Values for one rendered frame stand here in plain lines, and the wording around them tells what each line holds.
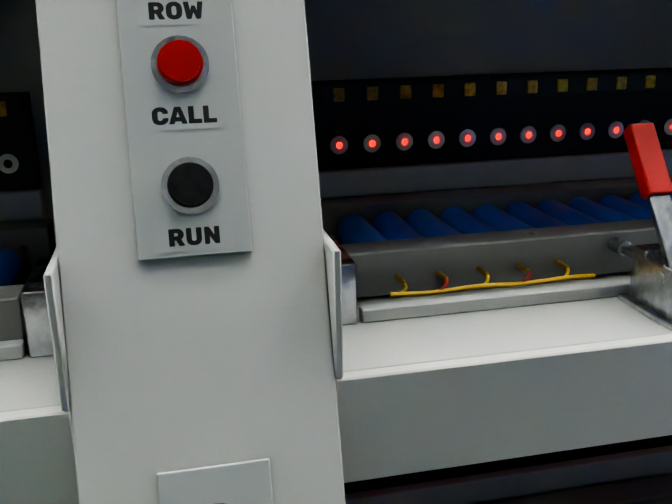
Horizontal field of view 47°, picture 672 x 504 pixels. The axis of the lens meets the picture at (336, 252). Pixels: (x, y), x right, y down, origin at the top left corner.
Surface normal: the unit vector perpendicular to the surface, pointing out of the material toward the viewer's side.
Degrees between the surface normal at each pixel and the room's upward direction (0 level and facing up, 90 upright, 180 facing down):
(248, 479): 90
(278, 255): 90
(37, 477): 106
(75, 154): 90
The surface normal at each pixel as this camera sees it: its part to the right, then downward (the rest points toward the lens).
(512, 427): 0.22, 0.28
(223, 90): 0.20, 0.00
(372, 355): -0.02, -0.96
